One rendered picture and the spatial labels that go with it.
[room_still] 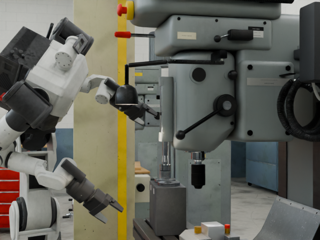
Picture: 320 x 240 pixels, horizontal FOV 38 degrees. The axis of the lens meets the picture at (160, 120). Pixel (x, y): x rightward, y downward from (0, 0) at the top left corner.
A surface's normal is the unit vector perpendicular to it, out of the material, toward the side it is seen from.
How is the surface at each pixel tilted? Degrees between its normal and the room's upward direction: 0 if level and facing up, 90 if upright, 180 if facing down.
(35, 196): 92
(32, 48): 53
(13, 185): 90
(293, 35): 90
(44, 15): 90
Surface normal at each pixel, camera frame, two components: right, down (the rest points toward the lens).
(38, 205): 0.51, -0.18
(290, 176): -0.97, 0.00
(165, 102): 0.22, 0.00
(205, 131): 0.22, 0.32
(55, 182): -0.24, 0.55
